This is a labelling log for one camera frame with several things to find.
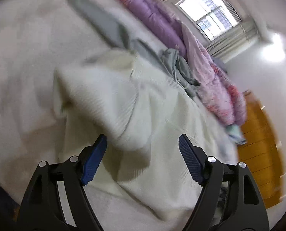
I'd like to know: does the right grey curtain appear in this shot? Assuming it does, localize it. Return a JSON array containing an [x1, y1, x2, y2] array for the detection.
[[206, 19, 260, 63]]

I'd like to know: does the grey zip hoodie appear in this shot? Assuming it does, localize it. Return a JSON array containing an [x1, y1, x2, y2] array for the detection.
[[67, 0, 200, 98]]

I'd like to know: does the window with bars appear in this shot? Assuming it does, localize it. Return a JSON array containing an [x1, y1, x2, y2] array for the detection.
[[175, 0, 242, 42]]

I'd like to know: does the wooden headboard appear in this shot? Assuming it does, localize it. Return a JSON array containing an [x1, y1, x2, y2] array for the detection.
[[238, 90, 284, 209]]

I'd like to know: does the white button jacket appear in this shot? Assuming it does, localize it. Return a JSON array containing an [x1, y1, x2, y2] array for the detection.
[[54, 49, 238, 220]]

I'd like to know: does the purple floral quilt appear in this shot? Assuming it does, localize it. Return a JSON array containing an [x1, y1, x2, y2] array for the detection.
[[119, 0, 247, 126]]

